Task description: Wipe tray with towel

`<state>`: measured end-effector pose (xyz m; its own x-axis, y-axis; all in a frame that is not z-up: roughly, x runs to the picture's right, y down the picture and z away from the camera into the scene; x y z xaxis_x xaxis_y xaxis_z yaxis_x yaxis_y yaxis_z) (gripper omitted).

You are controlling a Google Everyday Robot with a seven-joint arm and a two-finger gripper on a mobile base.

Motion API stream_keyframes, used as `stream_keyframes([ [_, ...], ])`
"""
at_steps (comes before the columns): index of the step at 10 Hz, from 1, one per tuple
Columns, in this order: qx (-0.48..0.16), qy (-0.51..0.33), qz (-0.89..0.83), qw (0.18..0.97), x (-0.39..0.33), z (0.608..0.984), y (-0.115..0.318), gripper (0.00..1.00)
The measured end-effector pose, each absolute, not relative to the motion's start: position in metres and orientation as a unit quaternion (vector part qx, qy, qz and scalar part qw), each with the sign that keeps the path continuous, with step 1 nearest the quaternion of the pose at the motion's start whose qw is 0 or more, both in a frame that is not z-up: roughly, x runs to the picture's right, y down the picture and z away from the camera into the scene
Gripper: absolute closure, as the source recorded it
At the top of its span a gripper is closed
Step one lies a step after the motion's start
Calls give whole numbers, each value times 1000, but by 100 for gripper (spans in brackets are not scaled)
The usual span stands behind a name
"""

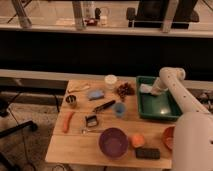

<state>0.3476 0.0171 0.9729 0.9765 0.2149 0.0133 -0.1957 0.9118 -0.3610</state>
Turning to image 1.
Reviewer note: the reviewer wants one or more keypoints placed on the white towel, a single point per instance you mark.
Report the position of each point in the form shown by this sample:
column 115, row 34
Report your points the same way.
column 146, row 89

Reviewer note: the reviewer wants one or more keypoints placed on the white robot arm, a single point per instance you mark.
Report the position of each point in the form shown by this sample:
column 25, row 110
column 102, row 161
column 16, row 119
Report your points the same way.
column 193, row 132

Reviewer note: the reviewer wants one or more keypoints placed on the green plastic tray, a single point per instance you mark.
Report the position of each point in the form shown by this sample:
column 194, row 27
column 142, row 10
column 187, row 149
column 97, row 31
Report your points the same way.
column 162, row 107

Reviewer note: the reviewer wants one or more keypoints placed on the white round container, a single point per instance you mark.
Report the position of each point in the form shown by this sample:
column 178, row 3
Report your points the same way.
column 110, row 81

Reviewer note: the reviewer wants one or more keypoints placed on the brown grape bunch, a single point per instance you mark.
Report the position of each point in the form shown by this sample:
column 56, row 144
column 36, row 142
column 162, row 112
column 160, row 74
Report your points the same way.
column 124, row 90

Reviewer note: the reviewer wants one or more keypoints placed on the banana peel toy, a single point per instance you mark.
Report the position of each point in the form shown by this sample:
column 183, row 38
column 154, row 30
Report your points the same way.
column 79, row 88

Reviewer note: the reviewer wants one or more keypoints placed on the small metal cup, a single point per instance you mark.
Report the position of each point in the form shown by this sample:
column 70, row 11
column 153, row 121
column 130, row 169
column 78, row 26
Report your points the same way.
column 71, row 100

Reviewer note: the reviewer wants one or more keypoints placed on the wooden table board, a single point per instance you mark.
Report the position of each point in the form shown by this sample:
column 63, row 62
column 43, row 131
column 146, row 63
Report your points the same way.
column 74, row 147

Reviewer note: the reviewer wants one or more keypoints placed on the orange carrot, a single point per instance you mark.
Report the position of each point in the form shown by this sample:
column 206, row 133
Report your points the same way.
column 66, row 122

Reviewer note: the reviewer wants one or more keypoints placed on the metal spoon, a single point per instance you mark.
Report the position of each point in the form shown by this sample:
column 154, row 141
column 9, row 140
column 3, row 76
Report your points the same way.
column 84, row 131

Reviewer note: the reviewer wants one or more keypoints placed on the purple bowl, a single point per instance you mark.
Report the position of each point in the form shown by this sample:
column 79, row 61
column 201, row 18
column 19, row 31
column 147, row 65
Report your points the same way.
column 113, row 142

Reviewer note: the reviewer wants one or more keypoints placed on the orange round sponge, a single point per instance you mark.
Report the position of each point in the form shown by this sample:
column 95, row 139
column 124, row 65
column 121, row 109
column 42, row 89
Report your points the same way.
column 137, row 140

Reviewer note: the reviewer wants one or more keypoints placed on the black rectangular block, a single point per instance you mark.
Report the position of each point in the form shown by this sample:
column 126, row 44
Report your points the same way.
column 147, row 153

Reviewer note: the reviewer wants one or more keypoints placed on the orange red bowl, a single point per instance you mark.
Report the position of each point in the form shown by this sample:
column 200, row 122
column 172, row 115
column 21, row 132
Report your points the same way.
column 167, row 137

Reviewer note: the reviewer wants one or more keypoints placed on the black office chair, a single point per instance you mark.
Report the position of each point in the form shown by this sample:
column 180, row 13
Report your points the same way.
column 30, row 124

